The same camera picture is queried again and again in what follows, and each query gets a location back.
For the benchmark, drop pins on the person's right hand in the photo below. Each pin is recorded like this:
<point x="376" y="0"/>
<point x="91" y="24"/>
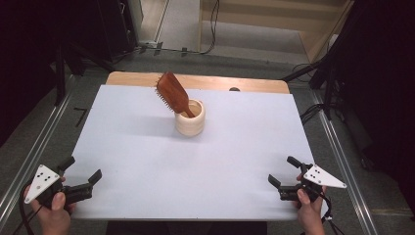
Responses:
<point x="306" y="213"/>

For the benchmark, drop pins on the metal floor rail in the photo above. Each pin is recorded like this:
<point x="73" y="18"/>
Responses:
<point x="342" y="163"/>
<point x="36" y="147"/>

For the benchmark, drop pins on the person's dark clothing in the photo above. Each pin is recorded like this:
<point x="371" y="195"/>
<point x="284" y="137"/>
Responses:
<point x="186" y="228"/>

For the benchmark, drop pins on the black cabinet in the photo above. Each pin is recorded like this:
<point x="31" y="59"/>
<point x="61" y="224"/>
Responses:
<point x="114" y="26"/>

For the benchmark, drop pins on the white board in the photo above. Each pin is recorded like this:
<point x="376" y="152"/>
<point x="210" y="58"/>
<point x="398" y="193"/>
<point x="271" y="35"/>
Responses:
<point x="130" y="156"/>

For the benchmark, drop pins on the cream ribbed cup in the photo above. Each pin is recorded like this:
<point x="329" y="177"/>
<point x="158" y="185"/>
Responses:
<point x="191" y="125"/>

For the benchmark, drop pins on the brown wooden hairbrush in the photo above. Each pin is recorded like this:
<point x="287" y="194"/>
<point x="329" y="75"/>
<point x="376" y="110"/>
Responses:
<point x="173" y="93"/>

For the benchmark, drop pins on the black metal stand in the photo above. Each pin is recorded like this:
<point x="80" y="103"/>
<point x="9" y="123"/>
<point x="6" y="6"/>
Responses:
<point x="60" y="75"/>
<point x="328" y="84"/>

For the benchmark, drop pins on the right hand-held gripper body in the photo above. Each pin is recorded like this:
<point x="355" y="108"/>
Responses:
<point x="321" y="178"/>

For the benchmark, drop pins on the person's left hand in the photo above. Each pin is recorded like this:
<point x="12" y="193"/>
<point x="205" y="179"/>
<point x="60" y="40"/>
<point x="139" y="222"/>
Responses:
<point x="55" y="218"/>

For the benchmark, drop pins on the light wooden table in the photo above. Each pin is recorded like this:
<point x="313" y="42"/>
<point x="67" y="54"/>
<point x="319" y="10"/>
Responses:
<point x="212" y="83"/>

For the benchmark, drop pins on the small dark round object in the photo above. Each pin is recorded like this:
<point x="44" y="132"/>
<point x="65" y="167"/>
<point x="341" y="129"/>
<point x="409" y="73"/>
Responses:
<point x="234" y="89"/>

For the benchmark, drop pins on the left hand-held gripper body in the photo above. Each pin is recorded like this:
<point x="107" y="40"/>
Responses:
<point x="40" y="182"/>

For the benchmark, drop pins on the light wooden shelf unit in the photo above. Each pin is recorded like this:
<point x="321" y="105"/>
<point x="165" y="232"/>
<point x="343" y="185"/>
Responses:
<point x="254" y="16"/>

